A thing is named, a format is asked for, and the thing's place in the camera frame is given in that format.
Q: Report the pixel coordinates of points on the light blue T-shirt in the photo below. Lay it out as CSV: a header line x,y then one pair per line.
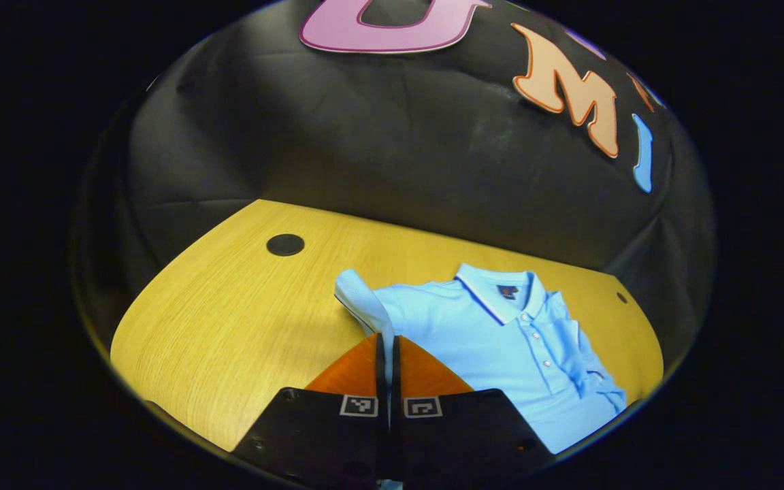
x,y
487,354

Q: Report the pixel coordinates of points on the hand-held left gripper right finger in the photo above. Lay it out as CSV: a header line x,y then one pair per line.
x,y
460,435

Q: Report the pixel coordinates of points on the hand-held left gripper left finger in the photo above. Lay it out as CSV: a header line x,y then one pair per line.
x,y
324,435

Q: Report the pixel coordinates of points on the black backdrop cloth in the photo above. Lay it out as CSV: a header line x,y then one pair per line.
x,y
399,150

